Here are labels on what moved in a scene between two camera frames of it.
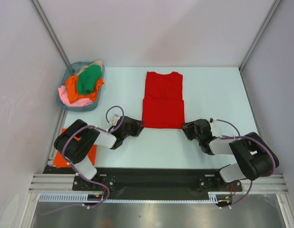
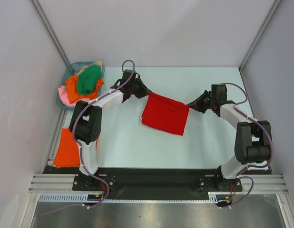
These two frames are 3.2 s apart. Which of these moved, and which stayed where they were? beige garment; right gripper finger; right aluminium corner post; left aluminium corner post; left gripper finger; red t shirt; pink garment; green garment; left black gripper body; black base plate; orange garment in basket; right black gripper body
Moved: red t shirt; right black gripper body; right gripper finger; left black gripper body; left gripper finger
Stayed: right aluminium corner post; pink garment; green garment; beige garment; left aluminium corner post; black base plate; orange garment in basket
